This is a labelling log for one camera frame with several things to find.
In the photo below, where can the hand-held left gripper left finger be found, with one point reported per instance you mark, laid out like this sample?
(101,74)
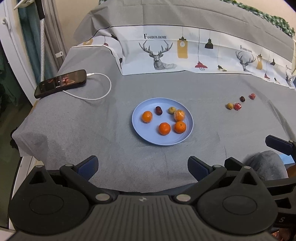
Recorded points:
(87,166)

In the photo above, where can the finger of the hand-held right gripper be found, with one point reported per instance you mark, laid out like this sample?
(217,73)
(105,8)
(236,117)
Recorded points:
(233,164)
(279,143)

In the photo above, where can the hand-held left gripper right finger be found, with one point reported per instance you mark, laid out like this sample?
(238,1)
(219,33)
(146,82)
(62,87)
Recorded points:
(198,167)

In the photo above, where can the orange tangerine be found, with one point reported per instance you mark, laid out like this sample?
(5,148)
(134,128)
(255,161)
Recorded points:
(147,116)
(164,128)
(180,127)

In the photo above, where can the plastic-wrapped tangerine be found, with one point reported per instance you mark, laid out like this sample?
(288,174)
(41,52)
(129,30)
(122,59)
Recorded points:
(179,115)

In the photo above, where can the light blue plate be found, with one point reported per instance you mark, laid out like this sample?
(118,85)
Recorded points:
(150,132)

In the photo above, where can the yellow-green small fruit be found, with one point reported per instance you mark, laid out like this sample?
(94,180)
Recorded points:
(171,110)
(229,106)

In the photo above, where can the light blue item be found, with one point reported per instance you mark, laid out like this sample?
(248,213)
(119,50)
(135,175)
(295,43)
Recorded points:
(289,160)

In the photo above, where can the grey fleece clothing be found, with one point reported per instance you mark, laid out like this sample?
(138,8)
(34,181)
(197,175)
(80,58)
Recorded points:
(268,164)

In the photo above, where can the red wrapped candy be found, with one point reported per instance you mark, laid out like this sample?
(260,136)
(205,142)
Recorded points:
(252,96)
(238,106)

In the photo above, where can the black smartphone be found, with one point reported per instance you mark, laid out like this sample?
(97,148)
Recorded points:
(60,83)

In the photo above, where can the small white clip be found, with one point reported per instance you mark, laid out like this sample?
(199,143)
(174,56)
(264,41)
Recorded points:
(59,54)

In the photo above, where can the green checked cloth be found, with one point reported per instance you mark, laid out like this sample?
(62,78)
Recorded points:
(272,15)

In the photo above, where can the teal curtain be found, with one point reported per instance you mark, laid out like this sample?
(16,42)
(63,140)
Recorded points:
(30,39)

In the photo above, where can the grey curtain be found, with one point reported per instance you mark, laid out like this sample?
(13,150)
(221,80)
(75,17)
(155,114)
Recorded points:
(54,25)

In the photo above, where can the deer print pillow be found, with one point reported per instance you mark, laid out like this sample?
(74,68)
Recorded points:
(185,12)

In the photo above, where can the white frame panel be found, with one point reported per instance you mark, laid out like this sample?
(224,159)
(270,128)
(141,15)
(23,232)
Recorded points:
(11,46)

